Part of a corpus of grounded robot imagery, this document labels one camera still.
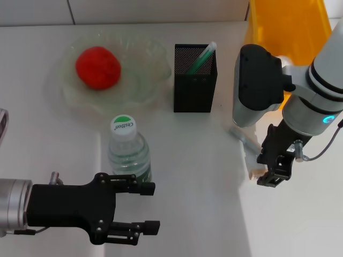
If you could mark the grey metal bar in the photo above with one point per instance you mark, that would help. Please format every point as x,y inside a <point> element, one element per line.
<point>241,136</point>

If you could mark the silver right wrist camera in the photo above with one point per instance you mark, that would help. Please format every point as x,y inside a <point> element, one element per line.
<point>257,80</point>

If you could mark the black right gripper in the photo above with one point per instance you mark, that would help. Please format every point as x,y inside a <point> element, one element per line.
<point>281,142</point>

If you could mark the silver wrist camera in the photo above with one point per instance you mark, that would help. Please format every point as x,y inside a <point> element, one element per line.
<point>3,123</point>
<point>257,80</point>

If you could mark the green utility knife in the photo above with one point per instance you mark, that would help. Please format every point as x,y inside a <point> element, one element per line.
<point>201,60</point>

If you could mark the clear green-label water bottle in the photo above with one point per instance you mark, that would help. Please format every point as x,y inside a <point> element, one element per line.
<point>128,158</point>

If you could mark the clear glass fruit plate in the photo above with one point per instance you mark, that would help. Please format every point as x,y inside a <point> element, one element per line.
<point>142,80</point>

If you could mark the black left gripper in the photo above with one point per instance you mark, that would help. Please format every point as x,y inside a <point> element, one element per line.
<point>69,206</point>

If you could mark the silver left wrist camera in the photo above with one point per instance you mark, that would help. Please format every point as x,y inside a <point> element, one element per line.
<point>3,123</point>

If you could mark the yellow plastic bin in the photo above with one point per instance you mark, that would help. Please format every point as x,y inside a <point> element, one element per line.
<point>289,24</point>

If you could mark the red ball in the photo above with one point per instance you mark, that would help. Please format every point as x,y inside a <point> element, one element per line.
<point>97,68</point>

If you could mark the small beige eraser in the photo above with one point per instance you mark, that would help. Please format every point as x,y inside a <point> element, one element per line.
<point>254,174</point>

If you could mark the black mesh pen holder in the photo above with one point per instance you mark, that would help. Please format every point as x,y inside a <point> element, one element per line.
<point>194,91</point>

